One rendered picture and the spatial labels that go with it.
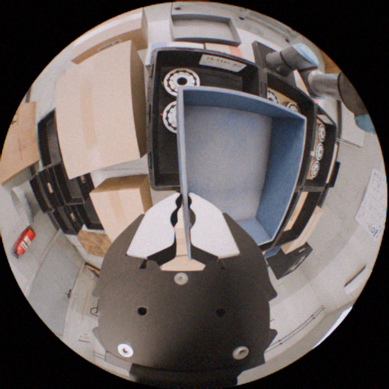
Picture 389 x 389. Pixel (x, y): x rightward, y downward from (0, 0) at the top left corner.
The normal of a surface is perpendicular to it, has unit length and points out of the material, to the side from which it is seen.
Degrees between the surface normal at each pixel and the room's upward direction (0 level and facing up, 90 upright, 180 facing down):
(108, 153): 0
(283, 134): 89
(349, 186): 90
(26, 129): 73
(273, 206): 89
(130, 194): 0
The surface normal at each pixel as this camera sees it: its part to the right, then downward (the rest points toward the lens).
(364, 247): -0.99, 0.08
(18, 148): 0.99, 0.03
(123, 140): 0.12, 0.48
